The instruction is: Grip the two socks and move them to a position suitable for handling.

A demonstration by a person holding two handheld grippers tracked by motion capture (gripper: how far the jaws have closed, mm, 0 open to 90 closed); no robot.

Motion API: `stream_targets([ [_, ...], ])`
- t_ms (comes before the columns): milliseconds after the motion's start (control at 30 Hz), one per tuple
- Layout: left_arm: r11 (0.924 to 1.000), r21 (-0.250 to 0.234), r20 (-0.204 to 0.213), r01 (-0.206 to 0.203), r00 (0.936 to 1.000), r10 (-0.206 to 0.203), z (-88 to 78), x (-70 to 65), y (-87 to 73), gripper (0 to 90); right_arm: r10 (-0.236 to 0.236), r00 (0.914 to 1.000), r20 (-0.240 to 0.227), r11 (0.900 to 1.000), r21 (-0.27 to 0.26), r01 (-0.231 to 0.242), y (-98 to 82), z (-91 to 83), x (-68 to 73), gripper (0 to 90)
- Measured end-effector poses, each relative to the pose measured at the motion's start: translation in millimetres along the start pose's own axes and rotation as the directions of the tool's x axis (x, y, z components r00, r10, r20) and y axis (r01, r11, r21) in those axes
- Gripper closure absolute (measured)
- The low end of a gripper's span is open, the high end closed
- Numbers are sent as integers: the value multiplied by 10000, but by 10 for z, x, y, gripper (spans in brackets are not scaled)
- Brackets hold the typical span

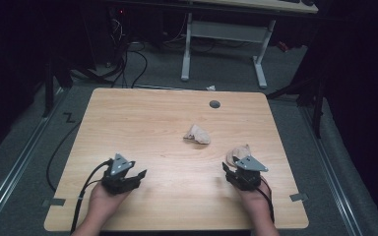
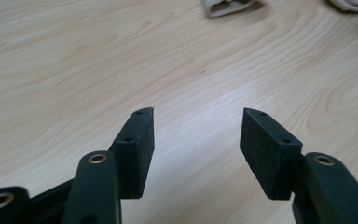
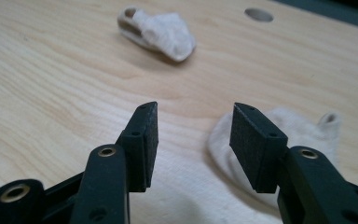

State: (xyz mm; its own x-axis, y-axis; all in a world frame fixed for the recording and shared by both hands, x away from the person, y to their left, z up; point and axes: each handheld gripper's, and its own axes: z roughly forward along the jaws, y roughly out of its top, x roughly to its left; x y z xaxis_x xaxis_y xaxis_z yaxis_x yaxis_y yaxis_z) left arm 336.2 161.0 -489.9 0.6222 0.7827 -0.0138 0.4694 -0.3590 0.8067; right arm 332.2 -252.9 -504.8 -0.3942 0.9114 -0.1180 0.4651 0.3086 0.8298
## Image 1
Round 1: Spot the dark equipment with red light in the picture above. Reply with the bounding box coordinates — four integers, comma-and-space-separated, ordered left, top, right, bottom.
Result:
105, 5, 130, 68

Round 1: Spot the black floor cable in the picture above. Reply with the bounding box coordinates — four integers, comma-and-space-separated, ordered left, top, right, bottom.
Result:
45, 120, 83, 193

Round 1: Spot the white-framed desk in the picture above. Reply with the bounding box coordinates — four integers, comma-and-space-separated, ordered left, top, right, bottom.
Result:
180, 0, 320, 89

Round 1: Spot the metal floor rail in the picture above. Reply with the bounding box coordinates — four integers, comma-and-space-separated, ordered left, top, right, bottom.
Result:
0, 88, 66, 231
298, 105, 364, 236

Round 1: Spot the person's left hand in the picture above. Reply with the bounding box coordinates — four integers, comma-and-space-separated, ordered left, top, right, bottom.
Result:
88, 181, 133, 227

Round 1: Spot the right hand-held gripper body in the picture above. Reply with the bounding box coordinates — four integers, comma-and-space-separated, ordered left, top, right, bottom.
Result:
225, 154, 270, 192

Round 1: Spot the grey tape piece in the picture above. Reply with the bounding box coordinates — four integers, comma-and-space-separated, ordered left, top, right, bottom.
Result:
41, 198, 67, 207
288, 192, 310, 203

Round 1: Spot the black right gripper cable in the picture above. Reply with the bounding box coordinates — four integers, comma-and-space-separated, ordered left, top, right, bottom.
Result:
257, 177, 276, 224

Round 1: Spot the bundle of black cables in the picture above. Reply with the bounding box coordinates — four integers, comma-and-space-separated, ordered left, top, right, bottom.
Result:
108, 18, 150, 89

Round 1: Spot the person's right hand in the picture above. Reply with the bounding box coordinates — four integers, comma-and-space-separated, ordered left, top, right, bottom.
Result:
236, 183, 273, 222

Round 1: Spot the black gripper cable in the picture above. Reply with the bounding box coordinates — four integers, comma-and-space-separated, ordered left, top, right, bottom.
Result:
70, 158, 114, 235
257, 177, 276, 224

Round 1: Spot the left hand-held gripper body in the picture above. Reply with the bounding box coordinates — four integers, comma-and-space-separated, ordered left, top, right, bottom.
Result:
100, 152, 143, 196

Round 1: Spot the black metal stand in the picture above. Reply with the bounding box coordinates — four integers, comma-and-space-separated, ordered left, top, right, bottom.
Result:
41, 58, 75, 119
265, 74, 327, 140

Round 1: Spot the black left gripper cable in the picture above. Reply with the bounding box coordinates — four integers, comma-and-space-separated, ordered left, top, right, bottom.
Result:
70, 158, 114, 235

